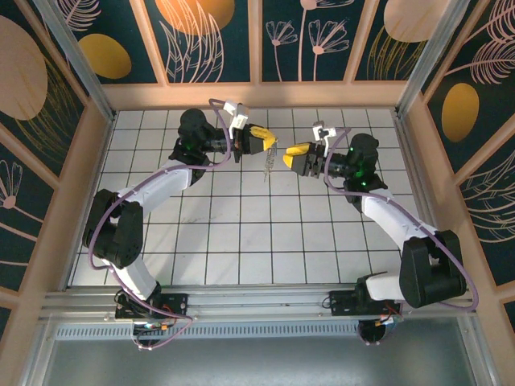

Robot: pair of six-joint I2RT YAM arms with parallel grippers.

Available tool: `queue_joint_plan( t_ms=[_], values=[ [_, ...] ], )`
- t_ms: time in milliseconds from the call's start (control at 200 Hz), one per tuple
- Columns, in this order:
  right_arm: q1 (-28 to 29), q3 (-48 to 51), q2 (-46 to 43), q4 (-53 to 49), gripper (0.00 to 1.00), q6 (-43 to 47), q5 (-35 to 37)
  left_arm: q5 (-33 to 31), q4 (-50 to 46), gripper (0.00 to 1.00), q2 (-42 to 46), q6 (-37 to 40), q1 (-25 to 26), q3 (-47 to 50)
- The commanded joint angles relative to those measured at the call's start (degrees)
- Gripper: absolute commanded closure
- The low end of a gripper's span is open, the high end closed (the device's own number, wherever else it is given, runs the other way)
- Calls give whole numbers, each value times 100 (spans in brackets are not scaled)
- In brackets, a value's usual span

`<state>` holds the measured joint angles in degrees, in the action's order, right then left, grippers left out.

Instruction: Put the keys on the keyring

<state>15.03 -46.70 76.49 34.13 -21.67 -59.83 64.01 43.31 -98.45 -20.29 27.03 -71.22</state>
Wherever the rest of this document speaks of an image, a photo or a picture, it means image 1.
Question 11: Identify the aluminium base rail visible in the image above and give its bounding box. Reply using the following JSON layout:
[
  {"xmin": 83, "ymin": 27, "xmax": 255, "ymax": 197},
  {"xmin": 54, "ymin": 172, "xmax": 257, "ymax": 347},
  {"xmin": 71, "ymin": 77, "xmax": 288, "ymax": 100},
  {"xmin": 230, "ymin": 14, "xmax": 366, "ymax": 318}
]
[{"xmin": 38, "ymin": 283, "xmax": 480, "ymax": 322}]

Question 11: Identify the perforated metal cable duct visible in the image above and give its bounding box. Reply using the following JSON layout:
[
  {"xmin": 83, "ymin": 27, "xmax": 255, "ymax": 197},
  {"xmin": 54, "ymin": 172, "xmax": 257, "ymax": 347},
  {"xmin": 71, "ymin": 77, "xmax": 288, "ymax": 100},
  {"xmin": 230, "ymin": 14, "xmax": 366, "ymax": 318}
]
[{"xmin": 54, "ymin": 323, "xmax": 363, "ymax": 341}]

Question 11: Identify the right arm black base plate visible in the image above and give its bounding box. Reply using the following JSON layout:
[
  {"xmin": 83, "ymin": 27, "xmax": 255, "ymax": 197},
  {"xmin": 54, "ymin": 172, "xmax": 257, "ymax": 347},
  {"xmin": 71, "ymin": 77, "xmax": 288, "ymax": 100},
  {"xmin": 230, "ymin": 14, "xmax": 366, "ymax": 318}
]
[{"xmin": 328, "ymin": 289, "xmax": 359, "ymax": 317}]

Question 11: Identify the clear plastic bag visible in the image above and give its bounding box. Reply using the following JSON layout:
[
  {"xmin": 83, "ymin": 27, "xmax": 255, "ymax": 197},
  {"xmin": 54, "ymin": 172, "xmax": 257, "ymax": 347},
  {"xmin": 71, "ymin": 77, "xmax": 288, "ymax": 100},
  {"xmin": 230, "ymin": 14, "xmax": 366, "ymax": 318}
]
[{"xmin": 263, "ymin": 136, "xmax": 280, "ymax": 183}]

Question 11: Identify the small wire bundle with connectors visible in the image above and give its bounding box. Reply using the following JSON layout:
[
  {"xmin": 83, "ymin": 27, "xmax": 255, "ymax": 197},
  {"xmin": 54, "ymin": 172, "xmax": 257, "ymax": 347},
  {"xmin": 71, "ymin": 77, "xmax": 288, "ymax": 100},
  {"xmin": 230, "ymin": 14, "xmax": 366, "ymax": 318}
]
[{"xmin": 132, "ymin": 319, "xmax": 180, "ymax": 335}]

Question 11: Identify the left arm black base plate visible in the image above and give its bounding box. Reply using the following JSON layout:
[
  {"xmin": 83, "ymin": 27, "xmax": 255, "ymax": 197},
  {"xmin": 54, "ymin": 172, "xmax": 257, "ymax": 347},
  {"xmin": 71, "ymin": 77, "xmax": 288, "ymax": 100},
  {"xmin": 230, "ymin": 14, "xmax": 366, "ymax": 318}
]
[{"xmin": 114, "ymin": 291, "xmax": 190, "ymax": 322}]

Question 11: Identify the aluminium side rail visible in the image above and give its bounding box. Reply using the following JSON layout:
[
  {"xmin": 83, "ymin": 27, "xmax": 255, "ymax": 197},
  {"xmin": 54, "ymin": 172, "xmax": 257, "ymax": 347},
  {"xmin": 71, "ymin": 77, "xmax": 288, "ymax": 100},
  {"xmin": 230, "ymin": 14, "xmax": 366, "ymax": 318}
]
[
  {"xmin": 62, "ymin": 112, "xmax": 118, "ymax": 290},
  {"xmin": 393, "ymin": 114, "xmax": 474, "ymax": 290}
]

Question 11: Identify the grey metal sheet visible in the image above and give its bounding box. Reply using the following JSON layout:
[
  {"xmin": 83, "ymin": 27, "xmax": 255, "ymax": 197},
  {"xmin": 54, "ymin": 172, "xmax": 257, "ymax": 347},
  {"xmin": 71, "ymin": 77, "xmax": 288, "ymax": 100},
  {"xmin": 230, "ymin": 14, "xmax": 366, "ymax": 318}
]
[{"xmin": 23, "ymin": 337, "xmax": 496, "ymax": 386}]

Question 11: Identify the aluminium frame post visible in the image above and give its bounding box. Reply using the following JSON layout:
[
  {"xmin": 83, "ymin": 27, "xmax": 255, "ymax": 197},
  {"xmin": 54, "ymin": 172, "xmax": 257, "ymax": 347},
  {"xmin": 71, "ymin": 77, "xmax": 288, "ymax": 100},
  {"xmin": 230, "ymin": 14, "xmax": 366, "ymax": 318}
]
[
  {"xmin": 395, "ymin": 0, "xmax": 471, "ymax": 120},
  {"xmin": 31, "ymin": 0, "xmax": 118, "ymax": 122}
]

